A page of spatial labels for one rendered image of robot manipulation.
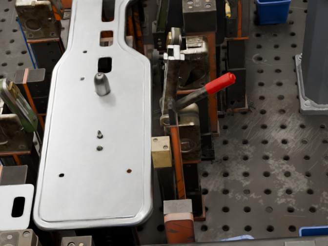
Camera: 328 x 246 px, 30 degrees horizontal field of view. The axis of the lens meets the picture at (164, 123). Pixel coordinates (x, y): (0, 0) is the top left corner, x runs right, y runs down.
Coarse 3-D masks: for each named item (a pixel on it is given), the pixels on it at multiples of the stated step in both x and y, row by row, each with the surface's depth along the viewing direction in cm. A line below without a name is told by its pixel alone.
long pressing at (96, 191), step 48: (96, 0) 150; (96, 48) 139; (48, 96) 131; (96, 96) 129; (144, 96) 128; (48, 144) 122; (96, 144) 121; (144, 144) 119; (48, 192) 114; (96, 192) 113; (144, 192) 112
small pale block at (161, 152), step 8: (168, 136) 112; (152, 144) 111; (160, 144) 111; (168, 144) 111; (152, 152) 111; (160, 152) 111; (168, 152) 111; (160, 160) 112; (168, 160) 112; (160, 168) 114; (168, 168) 114; (160, 176) 117; (168, 176) 117; (160, 184) 119; (168, 184) 119; (160, 192) 121; (168, 192) 121; (168, 200) 123
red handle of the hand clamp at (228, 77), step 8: (216, 80) 110; (224, 80) 109; (232, 80) 110; (200, 88) 113; (208, 88) 111; (216, 88) 110; (192, 96) 113; (200, 96) 112; (176, 104) 115; (184, 104) 114
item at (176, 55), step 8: (168, 48) 105; (176, 48) 105; (152, 56) 104; (160, 56) 105; (168, 56) 105; (176, 56) 104; (184, 56) 106; (168, 64) 104; (176, 64) 105; (168, 72) 106; (176, 72) 106; (168, 80) 107; (176, 80) 107; (168, 88) 109; (176, 88) 109; (168, 96) 111
